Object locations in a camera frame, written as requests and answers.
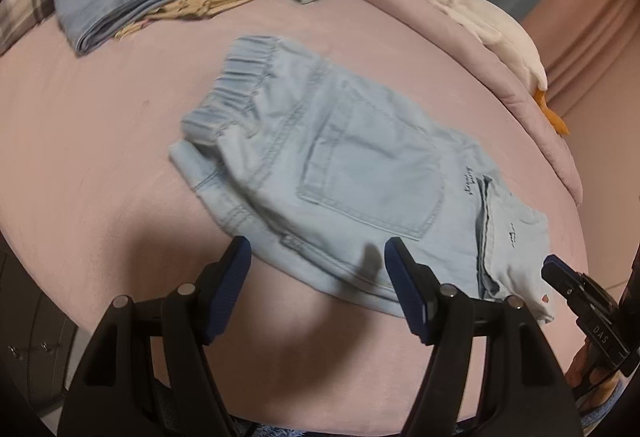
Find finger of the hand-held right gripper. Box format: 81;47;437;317
541;254;632;374

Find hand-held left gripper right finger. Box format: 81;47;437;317
384;237;583;437

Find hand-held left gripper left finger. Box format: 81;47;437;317
57;236;252;437

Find light blue strawberry pants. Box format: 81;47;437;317
168;35;557;324

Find person's right hand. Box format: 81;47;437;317
565;337;623;400

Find grey drawer cabinet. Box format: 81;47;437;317
0;247;81;413

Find white goose plush toy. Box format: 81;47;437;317
391;0;571;136

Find pink curtain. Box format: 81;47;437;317
520;0;640;78

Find pink quilt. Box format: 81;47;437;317
340;0;585;208

